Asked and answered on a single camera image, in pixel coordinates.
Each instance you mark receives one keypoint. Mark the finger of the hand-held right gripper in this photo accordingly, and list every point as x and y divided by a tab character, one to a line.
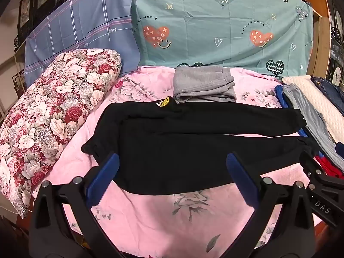
313	168

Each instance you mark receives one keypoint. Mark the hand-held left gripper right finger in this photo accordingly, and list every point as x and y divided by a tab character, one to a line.
240	180

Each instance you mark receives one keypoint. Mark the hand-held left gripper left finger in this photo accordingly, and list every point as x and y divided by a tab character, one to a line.
106	177

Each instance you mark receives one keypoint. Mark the black pants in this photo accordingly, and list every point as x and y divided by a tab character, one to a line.
174	153

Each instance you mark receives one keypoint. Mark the folded grey pants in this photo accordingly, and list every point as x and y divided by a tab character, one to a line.
201	86

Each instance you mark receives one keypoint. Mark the red garment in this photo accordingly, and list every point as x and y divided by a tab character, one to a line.
326	165

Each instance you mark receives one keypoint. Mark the pile of folded clothes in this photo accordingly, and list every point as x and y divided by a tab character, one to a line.
309	110

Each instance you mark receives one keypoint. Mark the white quilted pillow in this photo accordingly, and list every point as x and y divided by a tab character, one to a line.
322	107

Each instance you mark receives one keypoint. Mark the pink floral bedsheet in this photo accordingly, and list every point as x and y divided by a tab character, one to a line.
188	220

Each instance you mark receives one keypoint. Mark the bright blue garment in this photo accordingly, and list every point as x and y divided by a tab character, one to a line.
279	94

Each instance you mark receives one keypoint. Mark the dark blue jeans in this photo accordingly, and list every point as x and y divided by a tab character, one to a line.
333	88

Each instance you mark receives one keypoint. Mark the red white floral quilt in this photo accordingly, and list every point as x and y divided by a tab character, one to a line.
53	113

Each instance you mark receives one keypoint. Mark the wooden glass display cabinet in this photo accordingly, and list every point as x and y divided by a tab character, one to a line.
319	45

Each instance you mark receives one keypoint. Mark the blue plaid pillow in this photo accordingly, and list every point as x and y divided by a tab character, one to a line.
80	24

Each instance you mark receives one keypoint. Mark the teal heart-print pillow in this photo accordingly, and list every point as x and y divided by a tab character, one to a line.
215	18

